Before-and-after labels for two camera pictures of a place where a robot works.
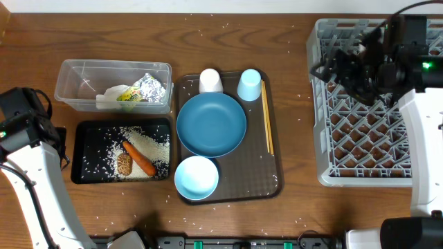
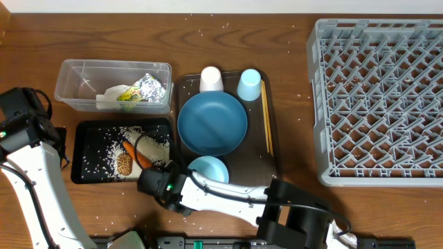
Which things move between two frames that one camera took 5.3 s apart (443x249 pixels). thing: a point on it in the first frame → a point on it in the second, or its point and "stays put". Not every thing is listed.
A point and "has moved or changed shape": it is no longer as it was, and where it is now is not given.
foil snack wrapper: (146, 89) stays put
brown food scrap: (124, 164) stays put
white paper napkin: (108, 101) stays put
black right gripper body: (365, 80) → (187, 211)
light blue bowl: (196, 178) has moved or changed shape
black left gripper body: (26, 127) stays put
